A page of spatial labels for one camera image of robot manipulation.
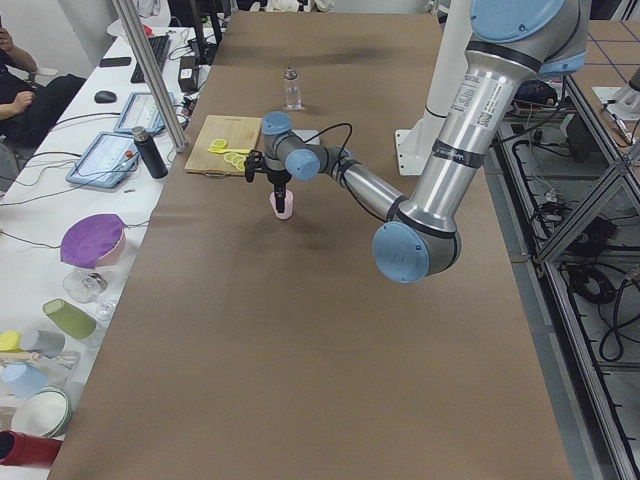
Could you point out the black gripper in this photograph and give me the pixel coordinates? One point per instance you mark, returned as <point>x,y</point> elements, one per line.
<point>277,178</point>

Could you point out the pink plastic cup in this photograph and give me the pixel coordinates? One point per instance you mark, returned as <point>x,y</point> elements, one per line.
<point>282,205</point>

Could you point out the glass sauce bottle metal spout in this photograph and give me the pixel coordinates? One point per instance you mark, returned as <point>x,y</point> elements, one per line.
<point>292,89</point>

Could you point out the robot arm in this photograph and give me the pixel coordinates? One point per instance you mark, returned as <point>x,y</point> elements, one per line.
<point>507,44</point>

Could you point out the digital kitchen scale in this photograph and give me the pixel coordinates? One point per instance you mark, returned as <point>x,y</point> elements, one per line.
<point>310,137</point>

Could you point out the green cup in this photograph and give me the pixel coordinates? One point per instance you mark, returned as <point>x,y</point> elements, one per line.
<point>70,319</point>

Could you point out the grey cup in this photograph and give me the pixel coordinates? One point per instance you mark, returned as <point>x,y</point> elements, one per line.
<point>47,343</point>

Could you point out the yellow cup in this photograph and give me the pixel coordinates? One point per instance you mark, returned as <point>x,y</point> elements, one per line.
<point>10,341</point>

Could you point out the light blue cup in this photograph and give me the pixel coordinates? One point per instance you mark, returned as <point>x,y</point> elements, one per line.
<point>24,380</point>

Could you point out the red cup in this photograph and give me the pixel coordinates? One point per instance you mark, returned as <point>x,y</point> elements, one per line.
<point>20,449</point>

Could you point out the wooden cutting board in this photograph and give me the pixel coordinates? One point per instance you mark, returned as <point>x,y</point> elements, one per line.
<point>240,132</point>

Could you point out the yellow plastic knife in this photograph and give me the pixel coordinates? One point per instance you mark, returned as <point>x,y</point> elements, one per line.
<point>229,150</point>

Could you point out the lemon slice by knife blade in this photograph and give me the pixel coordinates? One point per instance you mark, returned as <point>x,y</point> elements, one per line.
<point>218,144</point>

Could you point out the black thermos bottle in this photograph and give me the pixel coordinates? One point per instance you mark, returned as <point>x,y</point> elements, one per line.
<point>149,152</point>

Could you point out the black power adapter box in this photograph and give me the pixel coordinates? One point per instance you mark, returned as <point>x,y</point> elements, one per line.
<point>188,75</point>

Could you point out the far teach pendant tablet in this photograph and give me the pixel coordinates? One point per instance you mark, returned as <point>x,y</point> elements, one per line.
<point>141,110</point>

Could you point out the teach pendant tablet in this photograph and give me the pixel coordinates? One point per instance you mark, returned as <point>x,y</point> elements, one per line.
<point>108,160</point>
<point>141,110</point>

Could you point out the near teach pendant tablet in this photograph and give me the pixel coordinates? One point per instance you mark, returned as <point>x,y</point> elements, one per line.
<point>108,160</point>

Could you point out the purple cloth on bowl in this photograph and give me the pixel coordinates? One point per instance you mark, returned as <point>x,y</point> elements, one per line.
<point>95,241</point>

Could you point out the computer mouse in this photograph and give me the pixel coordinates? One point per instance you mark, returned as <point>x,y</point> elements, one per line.
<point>105,97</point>

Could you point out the black smartphone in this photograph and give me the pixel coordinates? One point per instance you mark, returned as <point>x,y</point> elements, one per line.
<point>113,62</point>

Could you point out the wine glass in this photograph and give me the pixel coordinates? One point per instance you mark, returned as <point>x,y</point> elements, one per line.
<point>85,286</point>

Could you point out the seated person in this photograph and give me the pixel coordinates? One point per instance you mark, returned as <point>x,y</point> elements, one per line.
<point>28,113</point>

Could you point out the white bowl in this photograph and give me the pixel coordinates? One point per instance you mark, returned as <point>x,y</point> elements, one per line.
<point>47,414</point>

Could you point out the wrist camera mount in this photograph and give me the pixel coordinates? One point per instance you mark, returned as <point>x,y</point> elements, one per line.
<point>253,164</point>

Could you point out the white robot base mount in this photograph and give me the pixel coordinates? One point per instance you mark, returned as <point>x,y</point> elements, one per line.
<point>414,146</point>

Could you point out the aluminium frame post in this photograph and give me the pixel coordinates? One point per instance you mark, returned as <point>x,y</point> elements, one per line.
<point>146,59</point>

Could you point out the aluminium frame rack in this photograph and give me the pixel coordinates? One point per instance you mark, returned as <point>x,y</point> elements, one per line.
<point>565,181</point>

